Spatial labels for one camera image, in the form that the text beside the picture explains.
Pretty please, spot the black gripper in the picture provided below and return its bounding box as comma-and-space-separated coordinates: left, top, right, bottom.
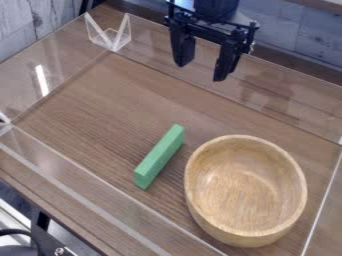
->
165, 0, 259, 82

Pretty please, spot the green rectangular block stick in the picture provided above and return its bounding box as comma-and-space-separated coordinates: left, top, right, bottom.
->
133, 124, 184, 190

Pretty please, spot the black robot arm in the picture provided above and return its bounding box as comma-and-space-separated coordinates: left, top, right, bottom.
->
164, 0, 260, 82

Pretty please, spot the round wooden bowl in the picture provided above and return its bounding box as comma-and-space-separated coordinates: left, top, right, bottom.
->
184, 134, 308, 248

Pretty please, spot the clear acrylic corner bracket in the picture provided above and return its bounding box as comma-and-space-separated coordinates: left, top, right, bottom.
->
84, 13, 131, 52

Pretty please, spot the clear acrylic tray wall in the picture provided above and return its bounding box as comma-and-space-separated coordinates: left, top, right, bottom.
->
0, 6, 342, 256

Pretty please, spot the black table leg frame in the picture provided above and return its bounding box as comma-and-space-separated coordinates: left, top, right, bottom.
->
31, 208, 77, 256

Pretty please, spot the black cable under table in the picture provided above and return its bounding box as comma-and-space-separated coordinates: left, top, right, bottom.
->
0, 228, 35, 249

